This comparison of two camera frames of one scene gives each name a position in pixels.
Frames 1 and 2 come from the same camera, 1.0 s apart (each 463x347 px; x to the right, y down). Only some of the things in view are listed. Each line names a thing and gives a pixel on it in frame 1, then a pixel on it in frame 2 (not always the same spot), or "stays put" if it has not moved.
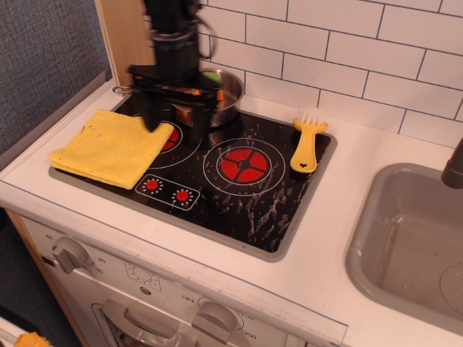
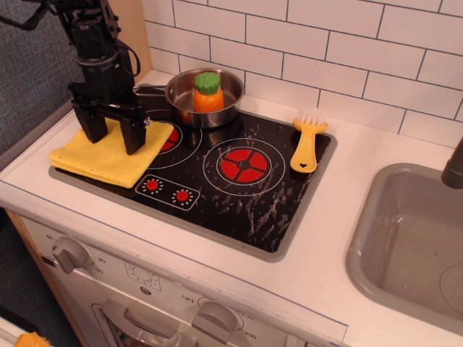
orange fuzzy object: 31,339 stays put
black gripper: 176,73 to 108,86
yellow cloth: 113,147 stays put
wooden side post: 126,29 stays put
